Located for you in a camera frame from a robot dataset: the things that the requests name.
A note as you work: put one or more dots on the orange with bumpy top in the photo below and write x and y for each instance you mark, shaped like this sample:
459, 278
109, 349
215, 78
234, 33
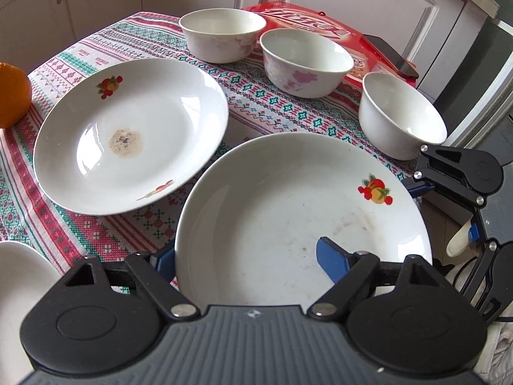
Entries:
12, 96

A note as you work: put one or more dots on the white bowl with faint flowers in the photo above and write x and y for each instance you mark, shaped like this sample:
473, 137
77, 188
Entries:
216, 44

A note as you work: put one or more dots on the cream rounded object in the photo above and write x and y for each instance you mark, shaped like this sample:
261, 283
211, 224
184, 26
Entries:
457, 244

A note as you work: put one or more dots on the red cardboard box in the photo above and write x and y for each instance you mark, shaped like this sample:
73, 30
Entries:
340, 30

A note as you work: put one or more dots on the black smartphone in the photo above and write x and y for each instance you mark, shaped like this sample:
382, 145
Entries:
394, 58

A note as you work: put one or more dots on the white bowl with pink flowers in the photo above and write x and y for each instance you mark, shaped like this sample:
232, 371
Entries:
304, 80

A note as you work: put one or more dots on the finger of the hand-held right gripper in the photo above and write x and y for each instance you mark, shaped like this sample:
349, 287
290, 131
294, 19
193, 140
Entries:
421, 188
475, 233

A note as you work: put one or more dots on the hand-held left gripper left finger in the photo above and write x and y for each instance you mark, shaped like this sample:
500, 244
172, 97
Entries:
166, 262

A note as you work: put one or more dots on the plain white plate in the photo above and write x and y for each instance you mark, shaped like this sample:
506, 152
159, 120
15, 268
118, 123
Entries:
20, 288

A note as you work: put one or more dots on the patterned red green tablecloth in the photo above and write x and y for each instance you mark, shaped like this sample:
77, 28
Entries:
260, 104

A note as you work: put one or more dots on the white plate with fruit print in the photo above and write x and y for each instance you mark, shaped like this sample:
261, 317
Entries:
272, 208

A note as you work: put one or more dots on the plain white bowl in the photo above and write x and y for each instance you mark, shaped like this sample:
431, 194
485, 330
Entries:
384, 128

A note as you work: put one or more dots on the grey metal appliance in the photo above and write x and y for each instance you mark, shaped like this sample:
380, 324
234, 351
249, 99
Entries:
481, 68

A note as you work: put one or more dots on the white plate with brown stain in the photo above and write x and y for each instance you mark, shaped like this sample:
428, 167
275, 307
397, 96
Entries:
152, 120

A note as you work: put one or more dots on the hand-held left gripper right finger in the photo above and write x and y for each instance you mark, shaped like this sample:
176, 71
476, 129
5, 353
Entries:
332, 256

